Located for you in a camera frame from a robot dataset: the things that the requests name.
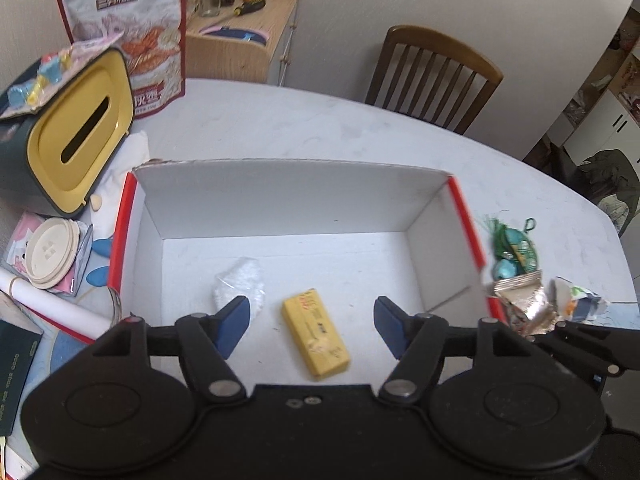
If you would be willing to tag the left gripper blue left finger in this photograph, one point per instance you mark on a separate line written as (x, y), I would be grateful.
(231, 323)

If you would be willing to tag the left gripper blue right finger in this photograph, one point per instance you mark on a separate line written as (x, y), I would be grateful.
(394, 325)

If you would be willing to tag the clear bag white beads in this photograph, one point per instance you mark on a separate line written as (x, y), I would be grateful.
(244, 278)

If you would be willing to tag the yellow rectangular box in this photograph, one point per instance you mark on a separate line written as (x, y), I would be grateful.
(315, 335)

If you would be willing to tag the red cardboard box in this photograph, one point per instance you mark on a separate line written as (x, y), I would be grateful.
(354, 231)

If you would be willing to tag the gold foil wrapper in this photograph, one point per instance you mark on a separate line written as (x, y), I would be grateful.
(526, 304)

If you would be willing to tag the green embroidered pouch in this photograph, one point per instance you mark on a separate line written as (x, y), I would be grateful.
(514, 251)

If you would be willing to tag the white grey orange packet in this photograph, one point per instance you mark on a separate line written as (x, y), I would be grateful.
(575, 303)

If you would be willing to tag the beige round lid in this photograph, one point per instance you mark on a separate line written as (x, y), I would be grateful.
(51, 252)

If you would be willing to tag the dark green book box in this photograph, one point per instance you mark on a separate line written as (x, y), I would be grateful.
(19, 341)

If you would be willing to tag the yellow green tissue box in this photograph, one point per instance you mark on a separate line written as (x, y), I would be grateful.
(52, 160)

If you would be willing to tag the green jacket on chair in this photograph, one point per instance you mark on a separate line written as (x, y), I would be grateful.
(609, 180)

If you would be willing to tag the wooden side cabinet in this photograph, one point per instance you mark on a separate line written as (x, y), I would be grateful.
(254, 47)

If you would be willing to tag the brown wooden chair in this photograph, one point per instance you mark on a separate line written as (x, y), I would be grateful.
(432, 77)

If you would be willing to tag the white wardrobe cabinets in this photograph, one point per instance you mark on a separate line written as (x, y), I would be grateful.
(603, 114)

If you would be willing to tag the red white snack bag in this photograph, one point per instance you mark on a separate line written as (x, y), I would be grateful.
(152, 37)

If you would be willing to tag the yellow handled screwdriver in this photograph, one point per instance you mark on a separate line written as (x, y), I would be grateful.
(244, 9)

